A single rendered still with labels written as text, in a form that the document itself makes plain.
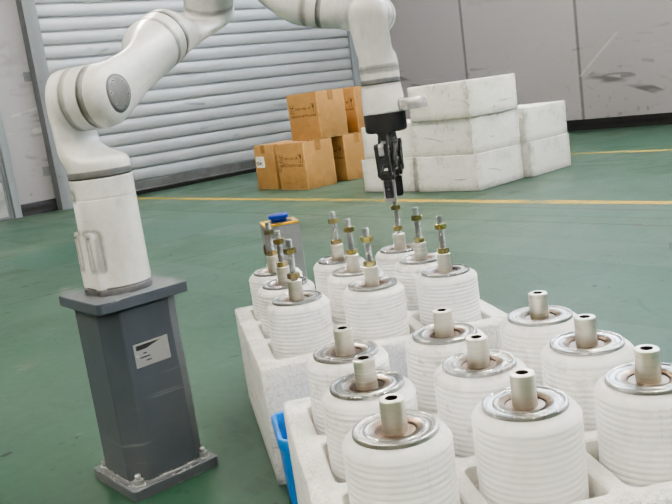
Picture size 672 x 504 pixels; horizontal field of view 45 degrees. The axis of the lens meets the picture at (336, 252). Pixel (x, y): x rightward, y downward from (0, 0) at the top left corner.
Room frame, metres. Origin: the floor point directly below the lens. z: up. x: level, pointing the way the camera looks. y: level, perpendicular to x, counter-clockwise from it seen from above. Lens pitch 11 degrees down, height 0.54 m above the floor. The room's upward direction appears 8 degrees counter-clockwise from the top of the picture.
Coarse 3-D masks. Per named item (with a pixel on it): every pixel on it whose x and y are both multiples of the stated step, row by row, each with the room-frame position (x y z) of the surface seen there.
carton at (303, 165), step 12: (276, 144) 5.31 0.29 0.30; (288, 144) 5.21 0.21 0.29; (300, 144) 5.11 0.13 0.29; (312, 144) 5.14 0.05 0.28; (324, 144) 5.20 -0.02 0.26; (288, 156) 5.22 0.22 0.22; (300, 156) 5.12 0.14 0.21; (312, 156) 5.13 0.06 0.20; (324, 156) 5.19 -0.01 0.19; (288, 168) 5.24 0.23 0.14; (300, 168) 5.14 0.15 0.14; (312, 168) 5.13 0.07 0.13; (324, 168) 5.18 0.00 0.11; (288, 180) 5.25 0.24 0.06; (300, 180) 5.15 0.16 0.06; (312, 180) 5.12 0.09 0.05; (324, 180) 5.18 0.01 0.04; (336, 180) 5.24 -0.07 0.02
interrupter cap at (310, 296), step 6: (282, 294) 1.21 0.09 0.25; (288, 294) 1.21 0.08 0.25; (306, 294) 1.19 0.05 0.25; (312, 294) 1.18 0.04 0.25; (318, 294) 1.18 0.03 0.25; (276, 300) 1.18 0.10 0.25; (282, 300) 1.17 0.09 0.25; (288, 300) 1.18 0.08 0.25; (300, 300) 1.17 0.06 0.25; (306, 300) 1.15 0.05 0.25; (312, 300) 1.15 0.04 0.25
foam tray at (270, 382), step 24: (240, 312) 1.43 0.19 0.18; (408, 312) 1.27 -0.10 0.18; (504, 312) 1.20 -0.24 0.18; (240, 336) 1.42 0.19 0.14; (408, 336) 1.14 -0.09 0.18; (264, 360) 1.13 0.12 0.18; (288, 360) 1.11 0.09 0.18; (264, 384) 1.09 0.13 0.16; (288, 384) 1.09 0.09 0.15; (264, 408) 1.12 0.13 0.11; (264, 432) 1.20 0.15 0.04
